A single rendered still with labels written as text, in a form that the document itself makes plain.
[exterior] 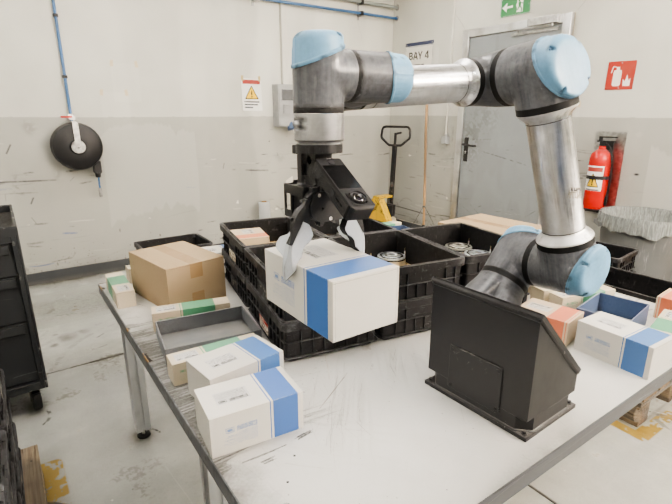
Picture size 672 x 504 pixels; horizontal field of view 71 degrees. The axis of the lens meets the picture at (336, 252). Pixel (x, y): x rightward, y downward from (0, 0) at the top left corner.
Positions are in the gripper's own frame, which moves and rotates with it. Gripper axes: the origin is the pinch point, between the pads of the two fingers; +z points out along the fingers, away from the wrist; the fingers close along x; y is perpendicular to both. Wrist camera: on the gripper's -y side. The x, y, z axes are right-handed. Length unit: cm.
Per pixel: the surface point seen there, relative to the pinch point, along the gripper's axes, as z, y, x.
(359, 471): 41.2, -0.1, -6.8
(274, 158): 18, 382, -192
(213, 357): 32, 42, 5
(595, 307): 39, 12, -118
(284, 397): 32.2, 17.6, -0.7
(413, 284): 24, 35, -54
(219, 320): 39, 77, -10
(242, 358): 31.9, 37.4, -0.2
